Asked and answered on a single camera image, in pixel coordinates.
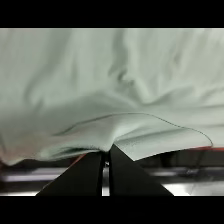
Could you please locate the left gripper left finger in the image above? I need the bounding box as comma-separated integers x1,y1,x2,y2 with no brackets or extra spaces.
35,150,106,197

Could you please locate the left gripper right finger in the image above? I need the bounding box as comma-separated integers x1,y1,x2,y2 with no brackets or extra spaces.
108,143,174,197

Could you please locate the pale green shirt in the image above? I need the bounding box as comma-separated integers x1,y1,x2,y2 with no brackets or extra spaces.
0,27,224,167

